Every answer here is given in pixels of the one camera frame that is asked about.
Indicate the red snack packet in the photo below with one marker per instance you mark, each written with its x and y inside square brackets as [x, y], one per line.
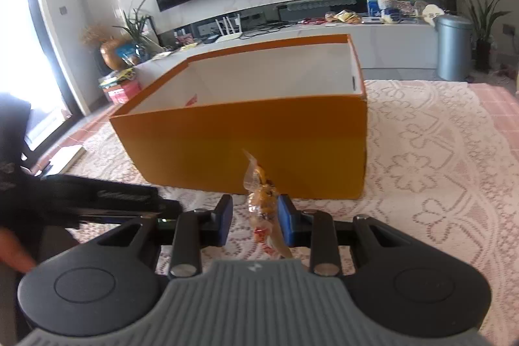
[191, 101]

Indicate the pile of papers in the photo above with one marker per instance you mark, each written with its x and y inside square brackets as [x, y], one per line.
[117, 77]

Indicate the white router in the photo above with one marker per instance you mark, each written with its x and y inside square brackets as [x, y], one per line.
[230, 34]

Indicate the glass balcony door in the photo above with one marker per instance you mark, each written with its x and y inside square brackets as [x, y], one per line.
[36, 46]

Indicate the person's left hand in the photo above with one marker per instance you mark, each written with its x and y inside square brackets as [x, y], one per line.
[14, 252]

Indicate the clear peanut snack packet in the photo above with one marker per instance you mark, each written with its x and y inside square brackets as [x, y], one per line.
[261, 204]

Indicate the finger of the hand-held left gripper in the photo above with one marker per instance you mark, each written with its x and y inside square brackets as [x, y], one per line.
[113, 194]
[162, 210]

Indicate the grey metal trash bin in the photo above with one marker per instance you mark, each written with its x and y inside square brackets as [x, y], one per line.
[453, 50]

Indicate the orange vase with dried flowers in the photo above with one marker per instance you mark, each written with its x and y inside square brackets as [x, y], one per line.
[111, 54]

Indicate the pink box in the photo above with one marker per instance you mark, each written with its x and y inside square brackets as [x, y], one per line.
[125, 92]

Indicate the yellow snack bags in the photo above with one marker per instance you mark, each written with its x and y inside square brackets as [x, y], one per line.
[344, 17]

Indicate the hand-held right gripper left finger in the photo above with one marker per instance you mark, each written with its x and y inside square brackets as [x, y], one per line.
[224, 223]

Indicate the long-leaf potted plant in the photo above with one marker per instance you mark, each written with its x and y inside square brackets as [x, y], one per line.
[484, 25]

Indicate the orange cardboard box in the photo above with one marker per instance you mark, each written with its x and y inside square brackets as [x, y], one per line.
[243, 135]

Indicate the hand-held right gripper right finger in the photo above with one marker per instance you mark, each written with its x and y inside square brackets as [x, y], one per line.
[286, 223]

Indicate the blue snack bag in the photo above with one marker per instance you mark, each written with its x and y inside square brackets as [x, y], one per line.
[127, 53]

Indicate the white lace tablecloth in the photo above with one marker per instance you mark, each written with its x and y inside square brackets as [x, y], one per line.
[425, 167]

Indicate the potted plant in glass vase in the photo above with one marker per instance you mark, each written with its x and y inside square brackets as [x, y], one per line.
[138, 30]

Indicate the white television console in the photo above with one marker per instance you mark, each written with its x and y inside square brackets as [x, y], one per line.
[389, 46]

